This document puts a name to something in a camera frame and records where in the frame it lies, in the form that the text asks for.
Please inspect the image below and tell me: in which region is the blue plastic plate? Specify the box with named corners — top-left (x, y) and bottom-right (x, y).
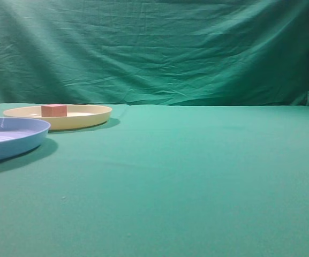
top-left (0, 117), bottom-right (51, 160)

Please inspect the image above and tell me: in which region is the green backdrop cloth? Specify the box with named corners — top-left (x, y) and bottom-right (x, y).
top-left (0, 1), bottom-right (309, 106)

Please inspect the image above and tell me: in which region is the yellow plastic plate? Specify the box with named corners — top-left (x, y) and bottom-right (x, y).
top-left (3, 104), bottom-right (112, 131)

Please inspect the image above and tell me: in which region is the green table cloth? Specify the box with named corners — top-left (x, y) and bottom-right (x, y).
top-left (0, 105), bottom-right (309, 256)

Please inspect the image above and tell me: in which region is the red cube block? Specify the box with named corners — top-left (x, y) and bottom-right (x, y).
top-left (41, 104), bottom-right (67, 117)

